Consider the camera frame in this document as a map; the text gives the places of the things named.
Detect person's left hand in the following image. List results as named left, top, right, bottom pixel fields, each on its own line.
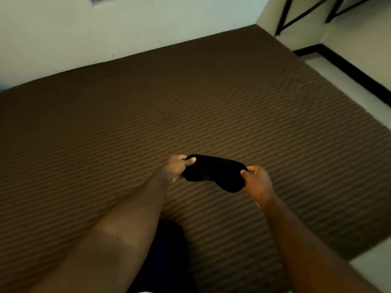
left=163, top=154, right=197, bottom=184

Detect person's right hand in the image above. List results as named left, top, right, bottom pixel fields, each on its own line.
left=240, top=165, right=276, bottom=208

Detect black sock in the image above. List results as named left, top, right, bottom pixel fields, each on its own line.
left=180, top=154, right=249, bottom=194

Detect person's left forearm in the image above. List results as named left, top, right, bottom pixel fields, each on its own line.
left=29, top=171, right=172, bottom=293

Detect person's right forearm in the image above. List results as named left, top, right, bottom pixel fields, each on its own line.
left=259, top=193, right=383, bottom=293

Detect brown striped mattress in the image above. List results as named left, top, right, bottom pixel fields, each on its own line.
left=0, top=24, right=391, bottom=293

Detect person's dark shorts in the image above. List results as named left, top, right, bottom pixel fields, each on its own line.
left=126, top=220, right=200, bottom=293

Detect black skirting board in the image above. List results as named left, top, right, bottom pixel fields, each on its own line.
left=293, top=44, right=391, bottom=108

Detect black metal frame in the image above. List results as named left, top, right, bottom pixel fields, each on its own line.
left=274, top=0, right=377, bottom=37

